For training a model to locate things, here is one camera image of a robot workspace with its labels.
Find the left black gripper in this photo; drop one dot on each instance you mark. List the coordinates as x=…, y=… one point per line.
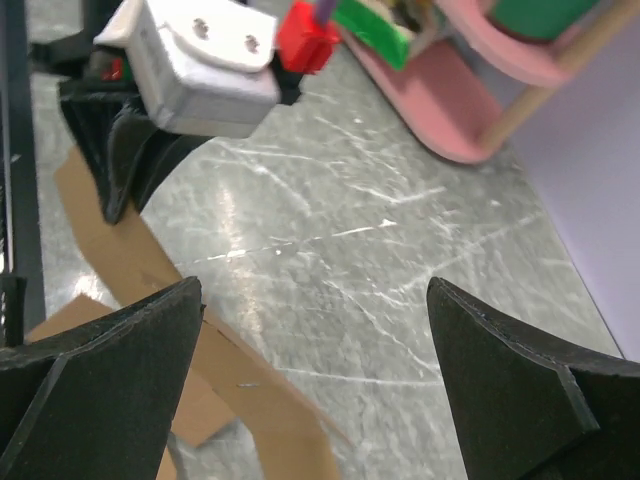
x=110, y=131

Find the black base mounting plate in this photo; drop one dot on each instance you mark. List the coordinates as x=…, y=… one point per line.
x=22, y=281

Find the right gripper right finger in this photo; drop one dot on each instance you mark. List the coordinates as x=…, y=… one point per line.
x=527, y=404

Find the green can on middle shelf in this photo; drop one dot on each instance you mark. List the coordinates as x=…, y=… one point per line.
x=538, y=20

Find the green white snack bag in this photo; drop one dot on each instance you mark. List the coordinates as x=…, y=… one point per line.
x=396, y=30

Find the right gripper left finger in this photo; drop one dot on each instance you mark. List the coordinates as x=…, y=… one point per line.
x=97, y=401

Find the pink three-tier shelf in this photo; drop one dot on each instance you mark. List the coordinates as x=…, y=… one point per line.
x=447, y=106

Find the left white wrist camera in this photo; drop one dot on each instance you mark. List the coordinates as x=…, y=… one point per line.
x=201, y=67

